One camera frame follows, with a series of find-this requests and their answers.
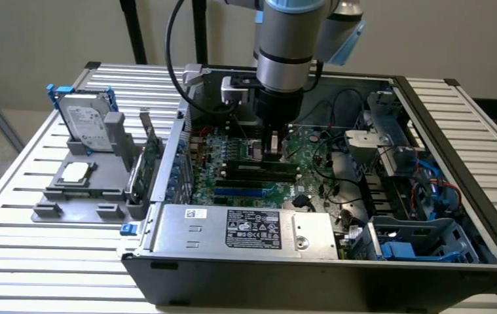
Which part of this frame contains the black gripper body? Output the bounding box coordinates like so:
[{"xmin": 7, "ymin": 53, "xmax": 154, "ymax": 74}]
[{"xmin": 254, "ymin": 87, "xmax": 305, "ymax": 132}]

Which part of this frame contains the black RAM slot bank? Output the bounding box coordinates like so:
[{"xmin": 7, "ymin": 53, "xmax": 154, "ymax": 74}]
[{"xmin": 222, "ymin": 159, "xmax": 301, "ymax": 184}]

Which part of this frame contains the blue expansion slot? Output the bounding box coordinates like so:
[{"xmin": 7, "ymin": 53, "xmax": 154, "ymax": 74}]
[{"xmin": 214, "ymin": 186, "xmax": 266, "ymax": 198}]

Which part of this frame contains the CPU socket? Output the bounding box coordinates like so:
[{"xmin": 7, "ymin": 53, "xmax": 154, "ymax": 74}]
[{"xmin": 244, "ymin": 139, "xmax": 267, "ymax": 162}]

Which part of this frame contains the green motherboard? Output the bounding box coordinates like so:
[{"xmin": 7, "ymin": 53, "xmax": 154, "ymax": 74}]
[{"xmin": 186, "ymin": 123, "xmax": 343, "ymax": 214}]

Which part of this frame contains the silver fan shroud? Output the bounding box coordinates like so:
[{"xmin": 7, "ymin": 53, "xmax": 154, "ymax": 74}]
[{"xmin": 342, "ymin": 128, "xmax": 394, "ymax": 175}]

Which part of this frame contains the metal drive cage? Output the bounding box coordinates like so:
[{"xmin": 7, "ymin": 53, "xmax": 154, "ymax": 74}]
[{"xmin": 363, "ymin": 90, "xmax": 428, "ymax": 177}]

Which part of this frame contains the green graphics card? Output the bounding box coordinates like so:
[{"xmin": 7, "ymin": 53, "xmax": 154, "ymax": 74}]
[{"xmin": 126, "ymin": 107, "xmax": 166, "ymax": 204}]

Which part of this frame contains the black stand pole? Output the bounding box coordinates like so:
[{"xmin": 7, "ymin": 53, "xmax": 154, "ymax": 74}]
[
  {"xmin": 190, "ymin": 0, "xmax": 211, "ymax": 66},
  {"xmin": 118, "ymin": 0, "xmax": 150, "ymax": 65}
]

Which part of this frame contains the silver power supply unit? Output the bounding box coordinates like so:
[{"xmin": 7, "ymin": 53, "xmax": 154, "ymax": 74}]
[{"xmin": 147, "ymin": 203, "xmax": 342, "ymax": 261}]

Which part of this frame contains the grey parts rack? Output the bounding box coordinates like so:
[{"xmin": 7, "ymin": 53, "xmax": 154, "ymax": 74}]
[{"xmin": 31, "ymin": 113, "xmax": 150, "ymax": 225}]

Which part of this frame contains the blue plastic clip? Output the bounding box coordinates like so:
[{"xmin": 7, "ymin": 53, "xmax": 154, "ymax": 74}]
[{"xmin": 119, "ymin": 221, "xmax": 140, "ymax": 237}]

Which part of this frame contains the black open PC case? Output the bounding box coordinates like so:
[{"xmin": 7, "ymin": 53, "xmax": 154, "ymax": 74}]
[{"xmin": 115, "ymin": 63, "xmax": 497, "ymax": 307}]

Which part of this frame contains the silver CPU chip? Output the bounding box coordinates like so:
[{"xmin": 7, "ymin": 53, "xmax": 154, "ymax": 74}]
[{"xmin": 61, "ymin": 162, "xmax": 91, "ymax": 183}]

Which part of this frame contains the grey metal disk bay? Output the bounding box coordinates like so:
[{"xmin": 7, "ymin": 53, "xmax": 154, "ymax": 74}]
[{"xmin": 366, "ymin": 215, "xmax": 481, "ymax": 263}]

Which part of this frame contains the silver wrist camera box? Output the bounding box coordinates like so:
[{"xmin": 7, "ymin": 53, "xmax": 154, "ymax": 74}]
[{"xmin": 220, "ymin": 75, "xmax": 259, "ymax": 106}]

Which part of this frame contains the black looped wire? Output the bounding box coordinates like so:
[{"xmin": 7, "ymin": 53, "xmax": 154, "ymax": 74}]
[{"xmin": 329, "ymin": 88, "xmax": 365, "ymax": 129}]

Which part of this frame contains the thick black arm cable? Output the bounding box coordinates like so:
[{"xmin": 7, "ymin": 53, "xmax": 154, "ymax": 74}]
[{"xmin": 164, "ymin": 0, "xmax": 236, "ymax": 115}]

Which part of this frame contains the hard disk with blue bracket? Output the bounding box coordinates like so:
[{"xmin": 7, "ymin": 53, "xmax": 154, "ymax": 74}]
[{"xmin": 45, "ymin": 84, "xmax": 119, "ymax": 154}]

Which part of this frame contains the blue disk bracket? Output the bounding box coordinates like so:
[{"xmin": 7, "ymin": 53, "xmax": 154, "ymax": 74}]
[{"xmin": 379, "ymin": 241, "xmax": 417, "ymax": 262}]

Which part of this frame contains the red wire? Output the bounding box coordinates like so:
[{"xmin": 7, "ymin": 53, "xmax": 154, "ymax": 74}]
[{"xmin": 432, "ymin": 181, "xmax": 464, "ymax": 212}]

